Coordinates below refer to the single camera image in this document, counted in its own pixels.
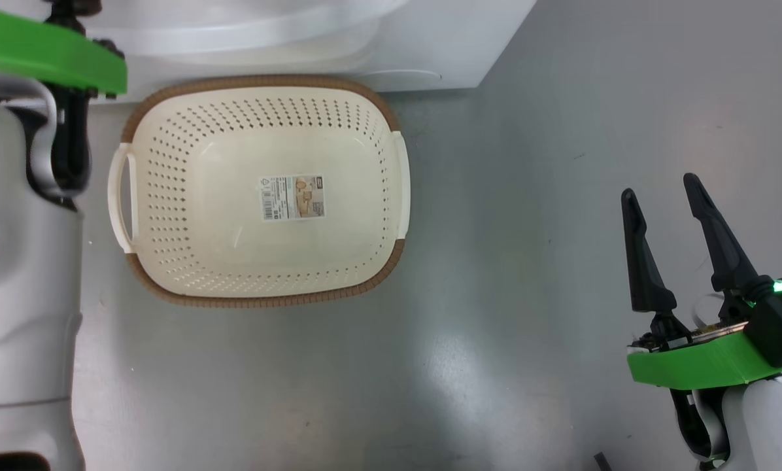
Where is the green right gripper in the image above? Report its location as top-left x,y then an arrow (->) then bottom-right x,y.
621,173 -> 782,391

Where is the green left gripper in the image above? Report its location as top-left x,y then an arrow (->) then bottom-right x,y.
0,0 -> 128,99

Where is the cream basket with brown rim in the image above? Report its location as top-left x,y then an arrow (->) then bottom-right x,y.
107,74 -> 411,308

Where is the white front-load washing machine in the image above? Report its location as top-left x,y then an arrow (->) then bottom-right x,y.
0,0 -> 537,105

